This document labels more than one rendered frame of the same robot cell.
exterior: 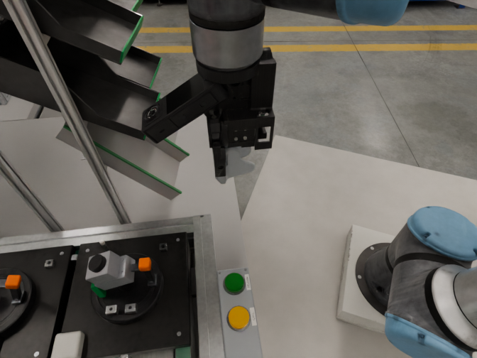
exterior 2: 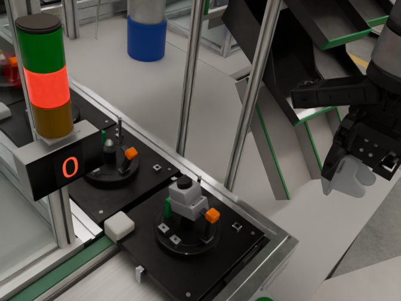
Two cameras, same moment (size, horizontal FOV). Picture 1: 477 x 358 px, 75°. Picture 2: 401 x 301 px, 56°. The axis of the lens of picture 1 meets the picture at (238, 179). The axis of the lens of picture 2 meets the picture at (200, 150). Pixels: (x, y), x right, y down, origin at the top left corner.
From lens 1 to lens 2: 16 cm
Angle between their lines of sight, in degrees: 32
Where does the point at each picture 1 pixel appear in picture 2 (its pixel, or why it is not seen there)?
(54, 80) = (265, 36)
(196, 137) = not seen: hidden behind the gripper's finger
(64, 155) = (230, 115)
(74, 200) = (207, 149)
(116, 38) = (333, 33)
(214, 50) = (388, 51)
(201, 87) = (360, 82)
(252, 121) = (385, 139)
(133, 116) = not seen: hidden behind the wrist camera
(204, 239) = (274, 254)
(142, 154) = (284, 145)
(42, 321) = (121, 197)
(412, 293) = not seen: outside the picture
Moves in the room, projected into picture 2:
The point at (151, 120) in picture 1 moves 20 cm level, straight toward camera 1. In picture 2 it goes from (303, 87) to (234, 173)
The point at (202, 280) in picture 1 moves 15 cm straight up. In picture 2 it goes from (241, 280) to (259, 233)
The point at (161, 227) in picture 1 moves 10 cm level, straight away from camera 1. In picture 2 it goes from (249, 214) to (262, 187)
